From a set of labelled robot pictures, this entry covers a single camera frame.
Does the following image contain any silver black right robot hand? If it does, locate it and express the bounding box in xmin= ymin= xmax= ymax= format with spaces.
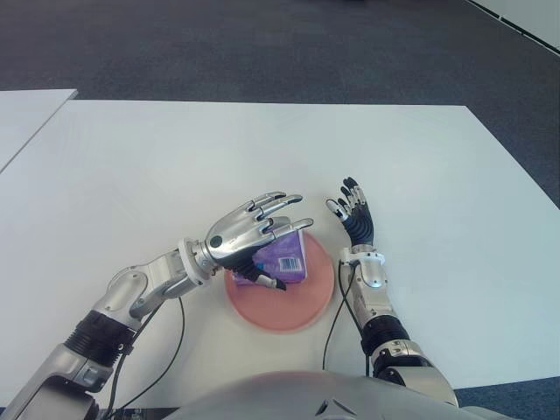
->
xmin=325 ymin=177 xmax=376 ymax=249

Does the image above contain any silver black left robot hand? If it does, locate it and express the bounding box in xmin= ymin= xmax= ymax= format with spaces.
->
xmin=205 ymin=191 xmax=315 ymax=291

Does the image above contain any purple tissue paper pack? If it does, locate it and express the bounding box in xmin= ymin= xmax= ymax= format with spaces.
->
xmin=231 ymin=230 xmax=309 ymax=288

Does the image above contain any round pink plate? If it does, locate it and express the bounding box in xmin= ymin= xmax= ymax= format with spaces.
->
xmin=223 ymin=229 xmax=338 ymax=336

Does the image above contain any silver robot torso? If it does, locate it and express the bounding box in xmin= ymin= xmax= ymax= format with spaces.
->
xmin=174 ymin=369 xmax=560 ymax=420

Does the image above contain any white side table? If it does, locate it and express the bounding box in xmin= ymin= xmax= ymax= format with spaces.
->
xmin=0 ymin=88 xmax=79 ymax=174

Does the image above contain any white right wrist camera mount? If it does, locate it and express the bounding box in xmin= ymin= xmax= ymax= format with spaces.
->
xmin=339 ymin=247 xmax=387 ymax=266

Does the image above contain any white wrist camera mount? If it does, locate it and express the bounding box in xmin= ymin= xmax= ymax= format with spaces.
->
xmin=177 ymin=237 xmax=219 ymax=288
xmin=339 ymin=247 xmax=387 ymax=266

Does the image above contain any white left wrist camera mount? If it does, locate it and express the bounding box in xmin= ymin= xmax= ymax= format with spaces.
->
xmin=177 ymin=237 xmax=219 ymax=288

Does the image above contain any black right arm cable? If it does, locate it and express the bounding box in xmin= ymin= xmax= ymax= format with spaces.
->
xmin=322 ymin=260 xmax=374 ymax=378

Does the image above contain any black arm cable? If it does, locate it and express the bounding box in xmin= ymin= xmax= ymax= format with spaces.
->
xmin=322 ymin=260 xmax=374 ymax=378
xmin=104 ymin=279 xmax=186 ymax=412

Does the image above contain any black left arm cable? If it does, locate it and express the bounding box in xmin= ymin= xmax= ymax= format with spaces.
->
xmin=104 ymin=279 xmax=186 ymax=412

